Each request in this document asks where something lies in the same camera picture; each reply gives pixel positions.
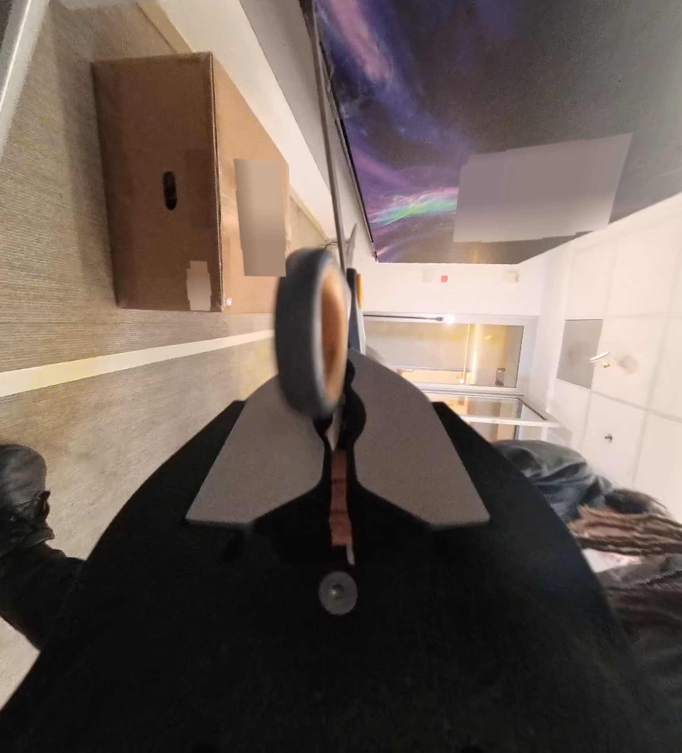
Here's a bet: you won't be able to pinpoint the person's black shoe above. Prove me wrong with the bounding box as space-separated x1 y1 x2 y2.
0 444 55 595

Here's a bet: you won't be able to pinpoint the white floor tape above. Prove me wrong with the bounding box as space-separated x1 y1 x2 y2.
0 329 275 407

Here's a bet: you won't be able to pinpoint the glass door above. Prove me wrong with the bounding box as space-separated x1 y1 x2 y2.
365 315 565 427

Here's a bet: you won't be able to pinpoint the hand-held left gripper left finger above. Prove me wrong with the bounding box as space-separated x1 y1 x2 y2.
186 376 335 527

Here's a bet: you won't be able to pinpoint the grey ceiling panel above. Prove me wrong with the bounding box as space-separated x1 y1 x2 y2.
555 319 604 389

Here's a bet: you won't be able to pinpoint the grey metal desk leg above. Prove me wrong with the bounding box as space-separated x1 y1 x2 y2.
0 0 49 214

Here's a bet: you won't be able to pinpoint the person's black trouser leg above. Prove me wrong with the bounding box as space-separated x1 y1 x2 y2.
0 541 86 651

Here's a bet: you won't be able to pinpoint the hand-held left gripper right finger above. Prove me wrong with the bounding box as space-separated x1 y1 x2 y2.
346 352 490 528

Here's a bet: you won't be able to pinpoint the brown cardboard box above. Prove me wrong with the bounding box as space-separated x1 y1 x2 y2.
91 52 290 314

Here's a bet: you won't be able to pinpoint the ceiling light fixture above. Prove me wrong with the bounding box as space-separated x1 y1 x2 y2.
589 350 637 373

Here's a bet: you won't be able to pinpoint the person's braided hair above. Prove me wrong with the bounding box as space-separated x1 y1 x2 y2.
570 488 682 648

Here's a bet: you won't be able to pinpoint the grey orange scissors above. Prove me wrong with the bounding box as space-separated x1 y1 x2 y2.
274 247 368 566

